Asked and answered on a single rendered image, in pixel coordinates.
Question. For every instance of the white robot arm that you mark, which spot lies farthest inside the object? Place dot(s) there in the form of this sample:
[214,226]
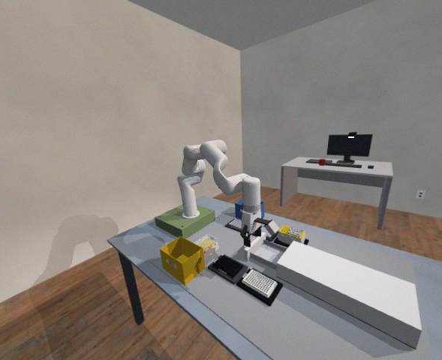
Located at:
[193,169]

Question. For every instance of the yellow waste bin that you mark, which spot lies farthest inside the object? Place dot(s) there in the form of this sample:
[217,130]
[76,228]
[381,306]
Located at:
[188,261]

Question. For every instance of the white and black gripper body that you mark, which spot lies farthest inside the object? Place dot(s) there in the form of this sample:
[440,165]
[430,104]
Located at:
[248,219]

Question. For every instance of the blue open-top bin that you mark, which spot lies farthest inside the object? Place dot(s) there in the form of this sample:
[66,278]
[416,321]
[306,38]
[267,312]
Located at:
[239,209]

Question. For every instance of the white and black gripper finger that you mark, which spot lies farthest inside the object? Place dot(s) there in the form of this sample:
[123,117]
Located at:
[247,241]
[258,231]

